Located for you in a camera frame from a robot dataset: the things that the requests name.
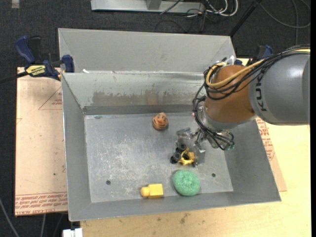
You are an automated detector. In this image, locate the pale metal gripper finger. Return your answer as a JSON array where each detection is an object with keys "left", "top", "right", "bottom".
[
  {"left": 176, "top": 128, "right": 194, "bottom": 148},
  {"left": 194, "top": 144, "right": 206, "bottom": 167}
]

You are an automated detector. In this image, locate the yellow toy with black wheels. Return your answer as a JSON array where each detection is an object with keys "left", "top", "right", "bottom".
[{"left": 169, "top": 143, "right": 196, "bottom": 167}]

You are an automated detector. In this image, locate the orange striped toy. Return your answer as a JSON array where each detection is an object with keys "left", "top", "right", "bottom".
[{"left": 152, "top": 112, "right": 169, "bottom": 131}]

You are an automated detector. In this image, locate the green round scrubber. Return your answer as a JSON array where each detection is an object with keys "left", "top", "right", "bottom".
[{"left": 172, "top": 169, "right": 201, "bottom": 197}]

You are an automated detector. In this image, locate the grey metal bin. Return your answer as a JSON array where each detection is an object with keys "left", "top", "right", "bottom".
[{"left": 58, "top": 28, "right": 282, "bottom": 222}]

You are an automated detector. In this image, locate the yellow plastic block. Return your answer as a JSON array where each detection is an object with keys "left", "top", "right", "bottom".
[{"left": 140, "top": 183, "right": 164, "bottom": 198}]

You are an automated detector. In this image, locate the brown cardboard board, red print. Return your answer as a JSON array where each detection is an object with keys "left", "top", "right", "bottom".
[{"left": 14, "top": 67, "right": 288, "bottom": 217}]

